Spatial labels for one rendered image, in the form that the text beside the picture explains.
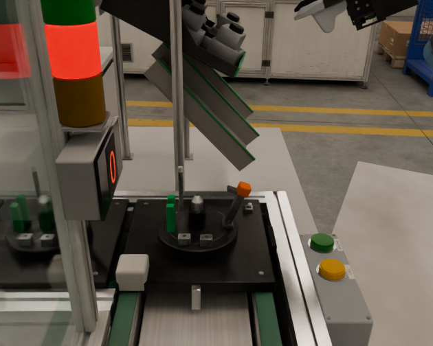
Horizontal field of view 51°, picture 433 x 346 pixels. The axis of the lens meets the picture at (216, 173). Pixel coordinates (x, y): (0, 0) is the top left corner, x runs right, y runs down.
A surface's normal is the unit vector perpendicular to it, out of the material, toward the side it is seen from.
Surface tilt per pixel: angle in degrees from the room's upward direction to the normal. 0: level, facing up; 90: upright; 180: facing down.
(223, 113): 90
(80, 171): 90
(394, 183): 0
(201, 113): 90
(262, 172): 0
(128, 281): 90
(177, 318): 0
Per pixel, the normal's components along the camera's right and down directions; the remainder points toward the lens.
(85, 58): 0.65, 0.37
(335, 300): 0.02, -0.88
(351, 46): -0.07, 0.47
